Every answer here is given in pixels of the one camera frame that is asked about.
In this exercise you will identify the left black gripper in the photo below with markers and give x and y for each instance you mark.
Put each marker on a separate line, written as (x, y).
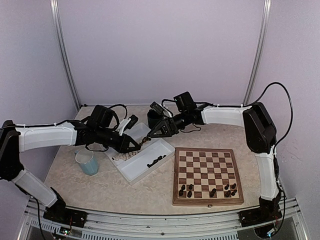
(122, 147)

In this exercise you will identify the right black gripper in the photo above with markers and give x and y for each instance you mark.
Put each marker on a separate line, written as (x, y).
(170, 129)

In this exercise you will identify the wooden chess board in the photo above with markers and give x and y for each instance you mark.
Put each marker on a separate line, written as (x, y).
(206, 168)

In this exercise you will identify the dark rook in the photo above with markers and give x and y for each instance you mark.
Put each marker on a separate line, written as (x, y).
(180, 193)

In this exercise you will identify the dark piece corner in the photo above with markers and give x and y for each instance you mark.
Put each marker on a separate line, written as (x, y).
(233, 193)

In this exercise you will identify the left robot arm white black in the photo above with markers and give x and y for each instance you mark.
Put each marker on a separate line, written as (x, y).
(15, 139)

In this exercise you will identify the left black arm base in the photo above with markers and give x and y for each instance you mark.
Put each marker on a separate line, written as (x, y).
(59, 213)

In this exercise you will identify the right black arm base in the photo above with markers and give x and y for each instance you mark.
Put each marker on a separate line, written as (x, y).
(268, 210)

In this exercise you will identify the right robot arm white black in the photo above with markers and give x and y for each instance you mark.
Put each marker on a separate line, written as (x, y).
(260, 134)

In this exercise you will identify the pile of white chess pieces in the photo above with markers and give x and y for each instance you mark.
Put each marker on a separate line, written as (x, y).
(124, 156)

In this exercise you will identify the dark chess piece pair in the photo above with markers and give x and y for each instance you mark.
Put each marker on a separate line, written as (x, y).
(149, 165)

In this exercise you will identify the dark green cup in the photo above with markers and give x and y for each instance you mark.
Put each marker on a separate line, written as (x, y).
(153, 118)

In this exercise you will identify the white divided plastic tray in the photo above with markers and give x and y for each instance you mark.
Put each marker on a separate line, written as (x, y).
(135, 168)

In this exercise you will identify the light blue cup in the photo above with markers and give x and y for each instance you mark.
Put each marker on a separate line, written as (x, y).
(87, 161)

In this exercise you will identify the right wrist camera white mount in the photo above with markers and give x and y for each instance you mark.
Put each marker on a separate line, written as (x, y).
(161, 110)

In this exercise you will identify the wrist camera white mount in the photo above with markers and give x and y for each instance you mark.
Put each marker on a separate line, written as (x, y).
(161, 110)
(127, 124)

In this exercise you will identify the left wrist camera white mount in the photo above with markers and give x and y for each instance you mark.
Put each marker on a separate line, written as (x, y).
(127, 124)

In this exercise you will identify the right aluminium frame post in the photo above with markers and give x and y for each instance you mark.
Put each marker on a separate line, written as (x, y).
(259, 50)

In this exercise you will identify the aluminium frame post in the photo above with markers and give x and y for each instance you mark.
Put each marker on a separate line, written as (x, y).
(54, 5)
(259, 50)

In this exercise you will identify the left aluminium frame post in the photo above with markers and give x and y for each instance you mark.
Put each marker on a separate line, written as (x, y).
(54, 5)

